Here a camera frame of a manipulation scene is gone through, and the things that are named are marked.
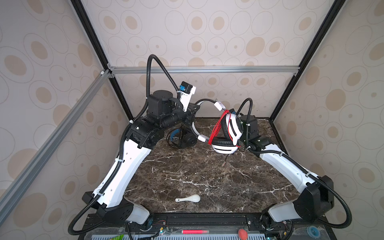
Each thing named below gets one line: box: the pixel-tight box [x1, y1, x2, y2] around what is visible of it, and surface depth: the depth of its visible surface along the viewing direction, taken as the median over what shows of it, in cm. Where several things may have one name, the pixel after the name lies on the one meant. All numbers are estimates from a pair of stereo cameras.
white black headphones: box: [192, 98, 244, 154], surface depth 52 cm
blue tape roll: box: [307, 225, 321, 239], surface depth 72 cm
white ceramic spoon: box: [175, 194, 201, 203], surface depth 83 cm
